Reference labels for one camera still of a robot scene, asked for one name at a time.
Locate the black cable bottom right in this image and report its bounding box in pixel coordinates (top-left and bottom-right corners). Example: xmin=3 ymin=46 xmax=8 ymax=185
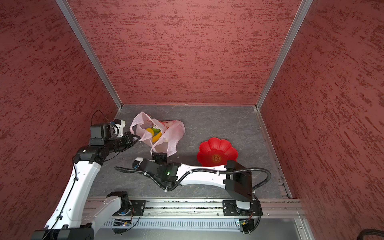
xmin=356 ymin=228 xmax=384 ymax=240

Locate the left aluminium corner post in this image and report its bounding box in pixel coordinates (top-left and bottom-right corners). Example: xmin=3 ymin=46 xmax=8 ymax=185
xmin=56 ymin=0 xmax=124 ymax=110

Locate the white slotted cable duct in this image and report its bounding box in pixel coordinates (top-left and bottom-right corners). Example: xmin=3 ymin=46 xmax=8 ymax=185
xmin=102 ymin=218 xmax=240 ymax=232

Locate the red flower-shaped bowl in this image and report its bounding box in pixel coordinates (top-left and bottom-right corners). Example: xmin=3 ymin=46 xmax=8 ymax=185
xmin=197 ymin=138 xmax=239 ymax=167

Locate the pink plastic bag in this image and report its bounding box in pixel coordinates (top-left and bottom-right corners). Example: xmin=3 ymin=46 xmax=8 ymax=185
xmin=130 ymin=112 xmax=186 ymax=156

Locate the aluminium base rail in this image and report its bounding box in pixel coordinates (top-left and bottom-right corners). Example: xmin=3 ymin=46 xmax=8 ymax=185
xmin=61 ymin=197 xmax=305 ymax=218

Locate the green fake fruit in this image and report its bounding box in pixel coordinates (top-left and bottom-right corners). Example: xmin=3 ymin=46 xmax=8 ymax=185
xmin=150 ymin=128 xmax=161 ymax=136

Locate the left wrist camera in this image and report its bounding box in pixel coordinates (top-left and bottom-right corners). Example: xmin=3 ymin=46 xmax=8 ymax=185
xmin=90 ymin=119 xmax=126 ymax=140

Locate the right aluminium corner post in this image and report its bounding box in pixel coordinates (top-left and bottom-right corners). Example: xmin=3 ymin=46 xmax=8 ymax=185
xmin=256 ymin=0 xmax=313 ymax=112

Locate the yellow fake banana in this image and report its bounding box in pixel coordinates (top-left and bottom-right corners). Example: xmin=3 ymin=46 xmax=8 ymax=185
xmin=146 ymin=128 xmax=162 ymax=143

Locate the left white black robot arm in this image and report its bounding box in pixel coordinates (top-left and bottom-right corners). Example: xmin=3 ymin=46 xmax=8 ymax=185
xmin=31 ymin=132 xmax=140 ymax=240

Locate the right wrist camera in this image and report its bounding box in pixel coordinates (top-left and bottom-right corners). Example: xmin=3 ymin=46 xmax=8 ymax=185
xmin=132 ymin=158 xmax=144 ymax=170

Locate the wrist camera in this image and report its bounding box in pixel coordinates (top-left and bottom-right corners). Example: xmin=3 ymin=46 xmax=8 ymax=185
xmin=132 ymin=158 xmax=144 ymax=170
xmin=90 ymin=119 xmax=126 ymax=140

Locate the aluminium corner post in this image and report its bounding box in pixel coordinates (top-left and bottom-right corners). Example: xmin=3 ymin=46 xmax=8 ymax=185
xmin=56 ymin=0 xmax=124 ymax=110
xmin=256 ymin=0 xmax=313 ymax=112

